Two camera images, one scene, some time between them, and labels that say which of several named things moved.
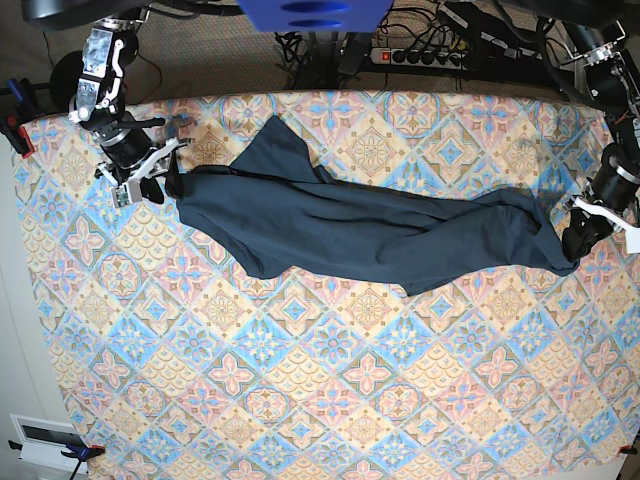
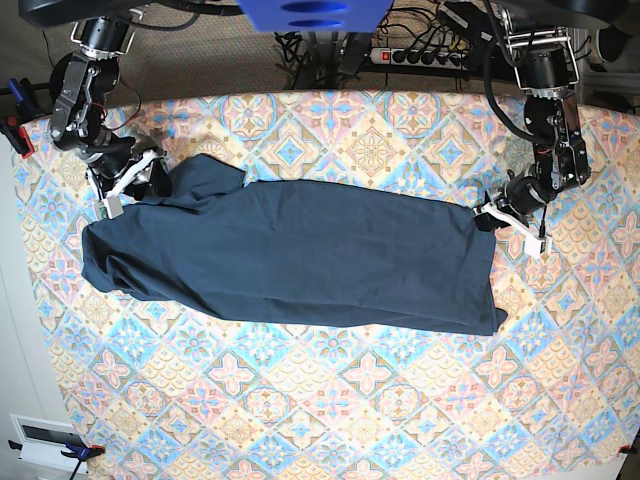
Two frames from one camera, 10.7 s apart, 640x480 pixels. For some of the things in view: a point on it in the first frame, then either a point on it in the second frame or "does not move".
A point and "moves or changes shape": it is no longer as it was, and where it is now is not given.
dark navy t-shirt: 277,208 moves or changes shape
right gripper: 614,185 to 525,194
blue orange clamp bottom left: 81,453 does not move
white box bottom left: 43,441 does not move
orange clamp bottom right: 626,449 does not move
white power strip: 419,58 does not move
